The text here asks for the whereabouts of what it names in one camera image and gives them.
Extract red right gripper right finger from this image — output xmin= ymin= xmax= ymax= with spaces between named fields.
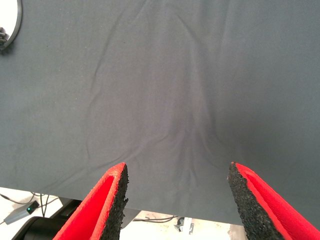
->
xmin=226 ymin=161 xmax=320 ymax=240

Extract grey adapter box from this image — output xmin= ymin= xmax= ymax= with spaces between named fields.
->
xmin=3 ymin=199 xmax=41 ymax=226

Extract black rounded base cover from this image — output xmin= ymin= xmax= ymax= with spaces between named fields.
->
xmin=11 ymin=215 xmax=78 ymax=240

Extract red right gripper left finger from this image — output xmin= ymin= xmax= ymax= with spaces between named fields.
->
xmin=52 ymin=162 xmax=130 ymax=240

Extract thin black floor cable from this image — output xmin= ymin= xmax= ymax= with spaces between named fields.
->
xmin=0 ymin=191 xmax=61 ymax=219
xmin=131 ymin=214 xmax=179 ymax=224

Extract round metal carrier plate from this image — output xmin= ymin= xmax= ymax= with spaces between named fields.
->
xmin=0 ymin=0 xmax=24 ymax=50

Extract small grey caster wheel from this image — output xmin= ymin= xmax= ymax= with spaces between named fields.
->
xmin=174 ymin=216 xmax=195 ymax=233

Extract dark grey table cloth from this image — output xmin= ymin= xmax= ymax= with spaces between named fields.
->
xmin=0 ymin=0 xmax=320 ymax=227

